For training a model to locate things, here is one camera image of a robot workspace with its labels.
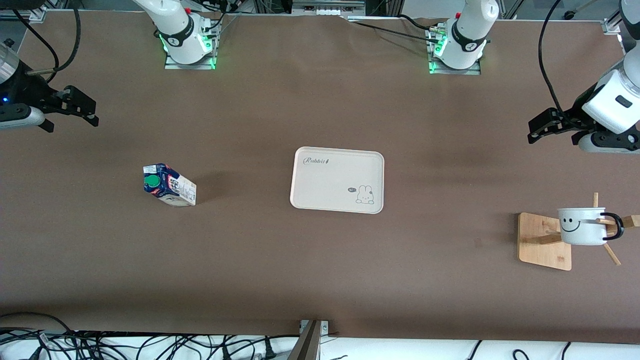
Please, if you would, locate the white smiley cup black handle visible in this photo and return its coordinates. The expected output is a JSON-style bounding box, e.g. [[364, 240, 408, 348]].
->
[[556, 206, 625, 247]]

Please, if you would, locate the blue milk carton green cap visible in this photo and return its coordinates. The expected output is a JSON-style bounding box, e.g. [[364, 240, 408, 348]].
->
[[142, 162, 198, 208]]

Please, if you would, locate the wooden cup rack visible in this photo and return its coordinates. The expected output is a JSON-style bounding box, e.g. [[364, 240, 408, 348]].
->
[[517, 192, 640, 272]]

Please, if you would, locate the beige rabbit print tray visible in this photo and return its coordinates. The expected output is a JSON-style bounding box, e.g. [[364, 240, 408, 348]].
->
[[289, 146, 386, 215]]

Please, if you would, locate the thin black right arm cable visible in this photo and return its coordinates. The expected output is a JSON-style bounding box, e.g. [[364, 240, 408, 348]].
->
[[12, 9, 61, 72]]

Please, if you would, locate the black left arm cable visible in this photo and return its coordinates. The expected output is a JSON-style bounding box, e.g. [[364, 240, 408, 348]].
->
[[538, 0, 578, 121]]

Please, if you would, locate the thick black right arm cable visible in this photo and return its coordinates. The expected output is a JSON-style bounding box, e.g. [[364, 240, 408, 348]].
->
[[24, 0, 81, 77]]

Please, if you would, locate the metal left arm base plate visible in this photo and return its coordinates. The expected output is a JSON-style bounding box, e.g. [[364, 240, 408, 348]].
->
[[426, 27, 483, 76]]

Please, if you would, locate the thick black table cable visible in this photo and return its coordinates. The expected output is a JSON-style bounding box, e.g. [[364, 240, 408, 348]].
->
[[399, 13, 447, 34]]

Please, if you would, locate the thin black table cable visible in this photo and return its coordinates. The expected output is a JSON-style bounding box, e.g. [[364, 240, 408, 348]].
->
[[350, 20, 443, 45]]

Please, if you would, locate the black looping floor cable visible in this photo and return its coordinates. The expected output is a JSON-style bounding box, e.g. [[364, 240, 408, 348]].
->
[[0, 312, 78, 351]]

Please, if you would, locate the metal post with bracket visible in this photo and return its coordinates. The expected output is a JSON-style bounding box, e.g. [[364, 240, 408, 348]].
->
[[287, 319, 331, 360]]

